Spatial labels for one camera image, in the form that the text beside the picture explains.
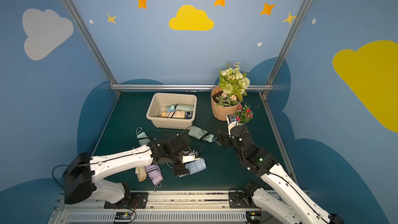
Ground light blue umbrella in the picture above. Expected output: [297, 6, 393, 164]
[185, 158, 207, 175]
[166, 105, 177, 113]
[185, 112, 193, 119]

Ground beige yellow umbrella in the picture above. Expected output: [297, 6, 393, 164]
[161, 111, 186, 119]

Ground mint green umbrella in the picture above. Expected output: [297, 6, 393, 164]
[188, 125, 217, 143]
[136, 127, 151, 146]
[171, 104, 194, 112]

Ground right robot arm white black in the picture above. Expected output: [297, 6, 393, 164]
[217, 125, 344, 224]

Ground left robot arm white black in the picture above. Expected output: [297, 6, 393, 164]
[63, 135, 200, 205]

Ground lilac purple umbrella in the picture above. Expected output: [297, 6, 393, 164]
[145, 164, 163, 192]

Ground beige umbrella left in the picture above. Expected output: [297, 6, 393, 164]
[135, 167, 147, 182]

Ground beige plastic storage box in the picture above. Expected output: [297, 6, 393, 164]
[146, 93, 197, 129]

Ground small white pot pink flowers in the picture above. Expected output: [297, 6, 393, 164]
[235, 104, 254, 124]

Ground terracotta pot with white flowers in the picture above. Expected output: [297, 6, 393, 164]
[211, 62, 250, 121]

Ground right circuit board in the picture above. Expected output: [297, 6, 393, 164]
[245, 211, 262, 224]

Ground circuit board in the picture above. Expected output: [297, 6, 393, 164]
[114, 212, 134, 223]
[245, 211, 262, 224]

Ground left circuit board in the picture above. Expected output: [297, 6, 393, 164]
[114, 212, 134, 223]

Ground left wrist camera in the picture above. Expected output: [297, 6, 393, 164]
[181, 152, 202, 164]

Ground aluminium mounting rail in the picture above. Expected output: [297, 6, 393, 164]
[48, 189, 321, 224]

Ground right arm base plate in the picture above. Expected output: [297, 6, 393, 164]
[228, 190, 271, 209]

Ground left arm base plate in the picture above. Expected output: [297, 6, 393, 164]
[104, 192, 148, 210]

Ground aluminium frame right post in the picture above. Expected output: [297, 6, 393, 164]
[261, 0, 313, 99]

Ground aluminium frame post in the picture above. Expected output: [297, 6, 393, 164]
[261, 0, 313, 99]
[61, 0, 117, 86]

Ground aluminium frame left post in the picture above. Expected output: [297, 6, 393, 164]
[61, 0, 117, 86]

